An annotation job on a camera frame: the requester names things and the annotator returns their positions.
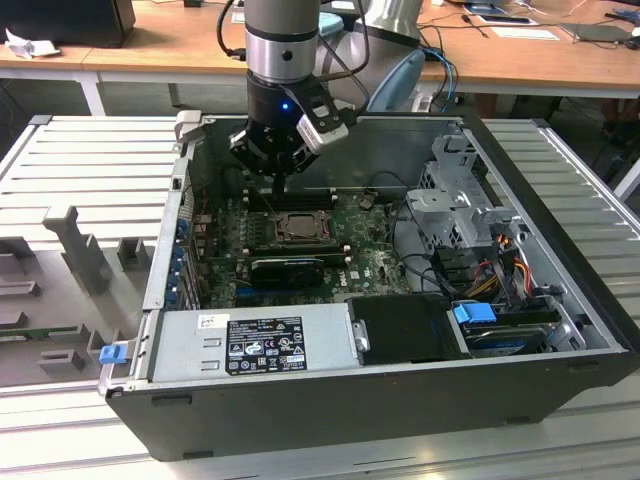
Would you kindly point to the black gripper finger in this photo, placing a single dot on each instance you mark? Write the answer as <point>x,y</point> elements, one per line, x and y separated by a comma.
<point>252,150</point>
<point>302,161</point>

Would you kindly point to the silver square CPU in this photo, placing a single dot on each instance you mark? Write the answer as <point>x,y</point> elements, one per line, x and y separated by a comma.
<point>303,225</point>

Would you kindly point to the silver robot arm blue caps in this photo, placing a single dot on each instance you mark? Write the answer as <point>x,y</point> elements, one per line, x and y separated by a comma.
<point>280,30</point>

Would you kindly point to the CPU socket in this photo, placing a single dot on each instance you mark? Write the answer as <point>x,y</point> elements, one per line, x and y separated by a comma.
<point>328,228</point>

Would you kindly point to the black RAM slot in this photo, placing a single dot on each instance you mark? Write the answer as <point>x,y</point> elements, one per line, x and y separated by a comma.
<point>300,248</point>
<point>335,257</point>

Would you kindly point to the black RAM stick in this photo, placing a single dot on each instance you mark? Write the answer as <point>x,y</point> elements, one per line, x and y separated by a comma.
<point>310,196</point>

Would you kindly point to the black graphics card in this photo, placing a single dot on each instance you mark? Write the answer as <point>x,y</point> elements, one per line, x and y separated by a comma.
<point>285,274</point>

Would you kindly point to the green motherboard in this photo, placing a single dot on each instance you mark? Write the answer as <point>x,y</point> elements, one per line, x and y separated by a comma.
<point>370,260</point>

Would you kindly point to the silver metal drive cage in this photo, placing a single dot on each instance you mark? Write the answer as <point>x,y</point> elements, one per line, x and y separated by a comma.
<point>440,205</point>

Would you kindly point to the black plastic shroud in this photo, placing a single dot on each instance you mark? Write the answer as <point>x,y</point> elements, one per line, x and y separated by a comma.
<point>405,327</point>

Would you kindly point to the grey power supply black label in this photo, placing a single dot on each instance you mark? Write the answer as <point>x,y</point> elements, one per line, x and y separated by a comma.
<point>190,350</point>

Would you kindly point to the large black box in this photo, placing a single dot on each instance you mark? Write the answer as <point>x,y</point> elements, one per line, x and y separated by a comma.
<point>65,20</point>

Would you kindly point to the hard disk in blue carrier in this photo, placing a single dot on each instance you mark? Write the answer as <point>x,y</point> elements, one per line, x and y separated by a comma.
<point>472,315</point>

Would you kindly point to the grey parts rack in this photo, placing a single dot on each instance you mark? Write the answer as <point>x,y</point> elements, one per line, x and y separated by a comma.
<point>65,300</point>

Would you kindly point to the crumpled white paper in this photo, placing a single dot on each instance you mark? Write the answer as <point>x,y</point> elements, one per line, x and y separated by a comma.
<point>30,47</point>

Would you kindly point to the dark phone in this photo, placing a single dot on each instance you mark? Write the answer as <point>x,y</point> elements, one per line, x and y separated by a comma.
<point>502,19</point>

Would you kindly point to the blue plastic case latch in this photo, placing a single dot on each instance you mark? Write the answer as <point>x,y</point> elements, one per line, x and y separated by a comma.
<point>112,355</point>

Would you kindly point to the long white paper sheet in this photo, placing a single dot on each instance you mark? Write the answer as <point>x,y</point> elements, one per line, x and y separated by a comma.
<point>525,33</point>

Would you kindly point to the black open PC case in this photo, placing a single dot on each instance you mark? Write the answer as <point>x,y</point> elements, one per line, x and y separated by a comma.
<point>350,415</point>

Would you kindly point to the green RAM stick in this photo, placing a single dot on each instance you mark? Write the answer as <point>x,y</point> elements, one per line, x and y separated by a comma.
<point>30,334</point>

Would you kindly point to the seated person's legs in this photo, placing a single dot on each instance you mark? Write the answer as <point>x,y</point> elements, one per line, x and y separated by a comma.
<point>618,125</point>

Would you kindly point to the black flat tablet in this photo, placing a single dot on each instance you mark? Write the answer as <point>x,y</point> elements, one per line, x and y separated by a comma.
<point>597,33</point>

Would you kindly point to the white furniture leg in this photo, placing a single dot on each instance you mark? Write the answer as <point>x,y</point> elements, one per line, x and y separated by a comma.
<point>630,175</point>

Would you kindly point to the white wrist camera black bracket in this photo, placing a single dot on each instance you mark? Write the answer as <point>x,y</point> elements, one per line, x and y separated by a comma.
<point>322,135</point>

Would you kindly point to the wooden desk white frame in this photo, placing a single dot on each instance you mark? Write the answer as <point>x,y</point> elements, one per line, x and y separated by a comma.
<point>45,65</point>
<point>200,50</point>

